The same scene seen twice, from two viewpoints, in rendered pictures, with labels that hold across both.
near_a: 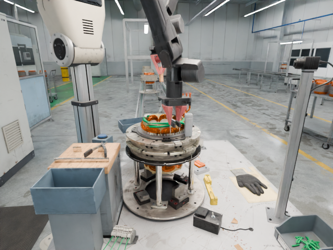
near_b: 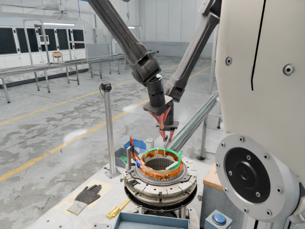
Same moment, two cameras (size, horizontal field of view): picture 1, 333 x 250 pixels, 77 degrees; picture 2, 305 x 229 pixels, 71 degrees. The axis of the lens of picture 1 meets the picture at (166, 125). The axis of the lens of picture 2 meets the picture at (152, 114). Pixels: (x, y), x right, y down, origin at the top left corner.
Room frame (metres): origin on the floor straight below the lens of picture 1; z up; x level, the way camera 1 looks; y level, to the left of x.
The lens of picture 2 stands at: (1.54, 0.42, 1.66)
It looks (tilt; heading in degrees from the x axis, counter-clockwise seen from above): 21 degrees down; 213
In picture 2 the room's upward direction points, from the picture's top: straight up
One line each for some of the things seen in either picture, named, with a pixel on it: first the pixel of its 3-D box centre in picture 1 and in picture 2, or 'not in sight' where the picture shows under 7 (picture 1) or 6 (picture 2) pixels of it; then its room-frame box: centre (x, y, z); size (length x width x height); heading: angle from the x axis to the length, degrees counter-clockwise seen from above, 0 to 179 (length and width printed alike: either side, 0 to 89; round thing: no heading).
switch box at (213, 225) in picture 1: (207, 218); not in sight; (0.65, -0.16, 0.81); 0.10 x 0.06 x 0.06; 63
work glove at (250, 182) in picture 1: (248, 179); (86, 196); (0.94, -0.42, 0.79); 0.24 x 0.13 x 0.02; 6
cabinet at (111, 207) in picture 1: (92, 190); (226, 201); (0.68, 0.28, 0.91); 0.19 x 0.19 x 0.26; 1
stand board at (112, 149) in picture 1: (88, 156); (230, 176); (0.68, 0.28, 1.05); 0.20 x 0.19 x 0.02; 1
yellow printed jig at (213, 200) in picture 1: (209, 186); (122, 203); (0.87, -0.21, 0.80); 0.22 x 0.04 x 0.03; 179
